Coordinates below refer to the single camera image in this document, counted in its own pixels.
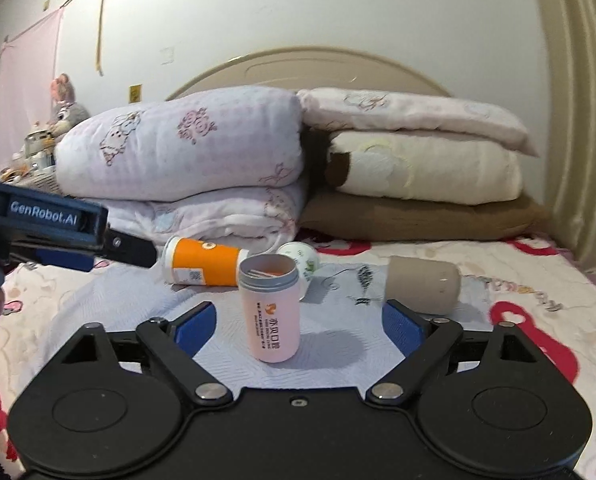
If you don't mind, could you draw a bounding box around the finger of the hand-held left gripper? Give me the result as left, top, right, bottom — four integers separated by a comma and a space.
96, 229, 158, 269

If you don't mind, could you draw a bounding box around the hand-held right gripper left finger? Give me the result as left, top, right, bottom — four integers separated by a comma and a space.
53, 301, 235, 407

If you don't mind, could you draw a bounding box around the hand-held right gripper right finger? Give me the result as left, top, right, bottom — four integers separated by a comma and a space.
365, 299, 546, 407

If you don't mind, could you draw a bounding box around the orange and white cup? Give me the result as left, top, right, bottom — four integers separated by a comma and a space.
162, 235, 251, 289

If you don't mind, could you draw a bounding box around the pink cup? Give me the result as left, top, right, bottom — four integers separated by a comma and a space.
237, 254, 301, 364

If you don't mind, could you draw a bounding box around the grey-brown cup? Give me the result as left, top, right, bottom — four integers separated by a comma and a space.
387, 254, 462, 316

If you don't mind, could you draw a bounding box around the white floral cup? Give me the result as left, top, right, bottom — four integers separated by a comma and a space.
276, 241, 321, 302

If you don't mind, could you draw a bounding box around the white quilted cloth mat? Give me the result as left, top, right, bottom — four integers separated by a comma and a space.
90, 257, 431, 392

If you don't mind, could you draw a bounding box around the cluttered bedside table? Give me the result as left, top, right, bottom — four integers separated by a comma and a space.
0, 125, 63, 195

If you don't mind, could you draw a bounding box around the white printed folded quilt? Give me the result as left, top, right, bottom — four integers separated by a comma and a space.
92, 180, 309, 257

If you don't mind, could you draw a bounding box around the brown pillow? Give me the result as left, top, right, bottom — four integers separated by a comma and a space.
297, 191, 551, 245

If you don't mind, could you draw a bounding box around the pink checked cartoon quilt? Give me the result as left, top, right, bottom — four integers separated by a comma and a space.
54, 85, 305, 202

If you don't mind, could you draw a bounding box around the grey stuffed toy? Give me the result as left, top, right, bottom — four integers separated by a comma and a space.
47, 73, 92, 137

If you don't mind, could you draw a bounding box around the red cartoon printed bedsheet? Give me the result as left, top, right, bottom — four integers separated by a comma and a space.
0, 236, 596, 480

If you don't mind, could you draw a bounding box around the pink hanging cloth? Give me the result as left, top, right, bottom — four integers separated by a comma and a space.
0, 7, 65, 167

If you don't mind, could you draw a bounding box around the cream folded blanket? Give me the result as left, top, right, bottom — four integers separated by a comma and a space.
326, 129, 524, 207

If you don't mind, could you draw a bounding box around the yellow hanging ribbon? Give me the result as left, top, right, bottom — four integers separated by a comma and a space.
94, 0, 117, 77

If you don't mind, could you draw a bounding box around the pale pink pillow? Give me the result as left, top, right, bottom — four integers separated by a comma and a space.
296, 87, 542, 159

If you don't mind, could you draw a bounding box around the beige bed headboard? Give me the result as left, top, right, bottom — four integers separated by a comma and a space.
165, 47, 454, 102

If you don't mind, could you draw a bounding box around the beige curtain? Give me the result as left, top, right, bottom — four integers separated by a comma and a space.
528, 0, 596, 307

